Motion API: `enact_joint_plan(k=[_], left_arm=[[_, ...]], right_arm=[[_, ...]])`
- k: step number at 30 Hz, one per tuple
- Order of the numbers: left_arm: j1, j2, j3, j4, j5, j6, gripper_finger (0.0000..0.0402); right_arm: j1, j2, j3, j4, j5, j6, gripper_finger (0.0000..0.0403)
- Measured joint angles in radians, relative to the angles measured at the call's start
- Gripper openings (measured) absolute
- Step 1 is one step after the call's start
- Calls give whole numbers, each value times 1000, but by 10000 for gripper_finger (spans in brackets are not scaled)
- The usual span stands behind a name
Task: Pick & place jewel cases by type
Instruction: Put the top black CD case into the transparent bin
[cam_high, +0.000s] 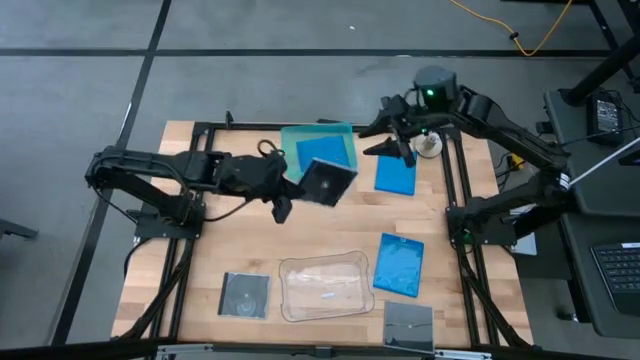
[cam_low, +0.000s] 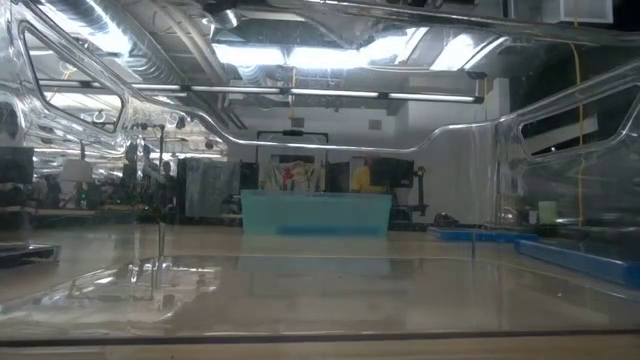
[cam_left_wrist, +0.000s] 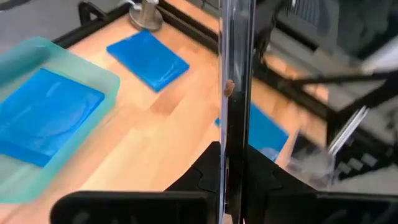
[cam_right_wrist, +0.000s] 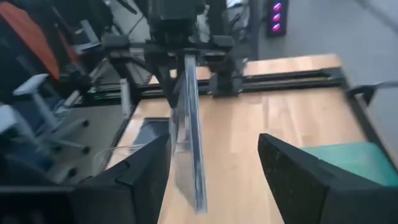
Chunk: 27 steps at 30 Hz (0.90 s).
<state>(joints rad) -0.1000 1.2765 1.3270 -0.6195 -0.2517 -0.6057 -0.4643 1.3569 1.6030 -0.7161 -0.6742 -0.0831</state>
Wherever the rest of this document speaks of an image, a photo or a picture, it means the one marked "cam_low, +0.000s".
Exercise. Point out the white printed cloth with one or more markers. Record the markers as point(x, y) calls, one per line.
point(295, 175)

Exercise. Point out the teal translucent plastic bin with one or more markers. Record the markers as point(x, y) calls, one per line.
point(315, 210)

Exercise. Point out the grey vent grille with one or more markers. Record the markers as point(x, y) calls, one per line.
point(375, 124)
point(297, 122)

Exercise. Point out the black monitor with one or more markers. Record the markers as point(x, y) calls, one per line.
point(397, 172)
point(15, 165)

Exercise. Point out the long linear lamp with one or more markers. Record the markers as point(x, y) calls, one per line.
point(330, 93)

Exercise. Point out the black stand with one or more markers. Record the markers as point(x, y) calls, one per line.
point(421, 185)

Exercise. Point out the grey covered rack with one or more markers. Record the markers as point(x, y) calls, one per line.
point(210, 187)

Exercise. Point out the clear plastic bin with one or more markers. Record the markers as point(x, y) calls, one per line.
point(320, 300)

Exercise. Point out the pale green cup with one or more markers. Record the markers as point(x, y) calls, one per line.
point(547, 212)

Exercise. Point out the white table lamp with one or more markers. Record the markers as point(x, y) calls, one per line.
point(76, 171)

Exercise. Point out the black aluminium table frame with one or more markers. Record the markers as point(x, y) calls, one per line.
point(415, 227)

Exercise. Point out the white duct box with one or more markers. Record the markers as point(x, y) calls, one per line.
point(585, 10)

